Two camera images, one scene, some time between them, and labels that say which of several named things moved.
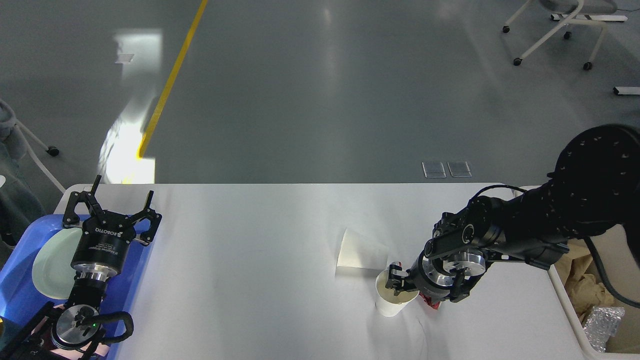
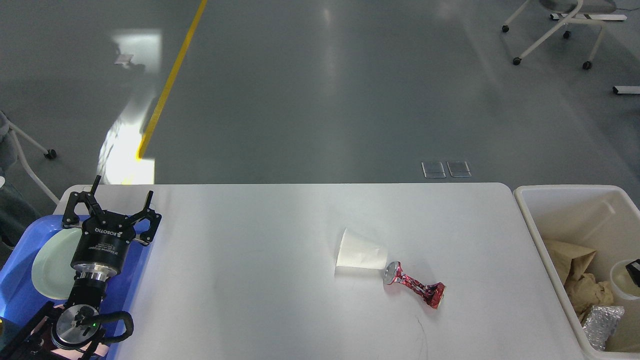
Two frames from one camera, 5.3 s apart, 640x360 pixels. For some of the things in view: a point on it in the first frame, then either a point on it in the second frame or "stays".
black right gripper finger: (396, 279) -> (633, 269)
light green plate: (52, 272) stays
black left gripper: (103, 247) stays
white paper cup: (388, 304) -> (622, 281)
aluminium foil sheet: (601, 325) stays
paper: (586, 292) stays
